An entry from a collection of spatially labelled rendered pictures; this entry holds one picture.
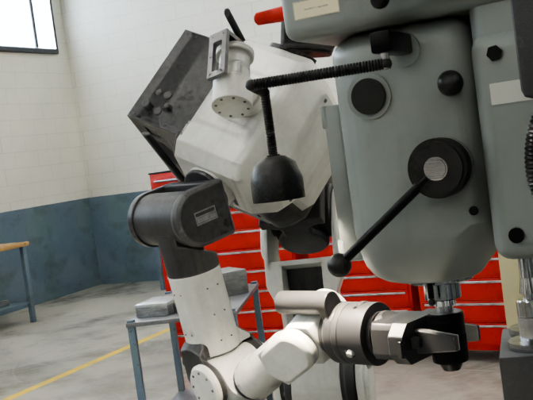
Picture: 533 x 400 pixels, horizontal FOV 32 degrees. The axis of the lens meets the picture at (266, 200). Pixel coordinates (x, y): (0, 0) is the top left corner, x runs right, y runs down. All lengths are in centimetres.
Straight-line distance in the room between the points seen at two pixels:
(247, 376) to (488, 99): 65
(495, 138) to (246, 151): 56
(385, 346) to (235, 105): 47
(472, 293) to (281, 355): 463
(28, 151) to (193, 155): 1048
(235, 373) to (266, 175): 42
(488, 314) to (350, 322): 468
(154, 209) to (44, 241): 1053
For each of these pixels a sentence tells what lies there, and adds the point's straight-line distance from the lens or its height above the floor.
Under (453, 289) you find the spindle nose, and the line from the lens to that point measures 122.
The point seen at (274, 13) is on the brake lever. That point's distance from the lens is 140.
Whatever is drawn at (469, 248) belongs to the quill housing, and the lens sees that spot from 114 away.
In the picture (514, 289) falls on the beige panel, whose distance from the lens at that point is 300.
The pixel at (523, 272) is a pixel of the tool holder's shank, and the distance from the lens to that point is 161.
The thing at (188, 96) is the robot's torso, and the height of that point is 161.
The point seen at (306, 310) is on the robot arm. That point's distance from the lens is 133.
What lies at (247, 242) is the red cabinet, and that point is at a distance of 653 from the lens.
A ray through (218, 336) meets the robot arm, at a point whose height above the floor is 121.
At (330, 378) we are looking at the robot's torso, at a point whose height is 104.
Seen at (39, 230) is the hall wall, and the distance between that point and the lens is 1200.
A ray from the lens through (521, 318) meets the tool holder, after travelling 162.
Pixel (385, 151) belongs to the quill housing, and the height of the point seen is 148.
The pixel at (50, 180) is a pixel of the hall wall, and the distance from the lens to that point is 1228.
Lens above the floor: 150
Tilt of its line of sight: 3 degrees down
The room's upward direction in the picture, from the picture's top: 8 degrees counter-clockwise
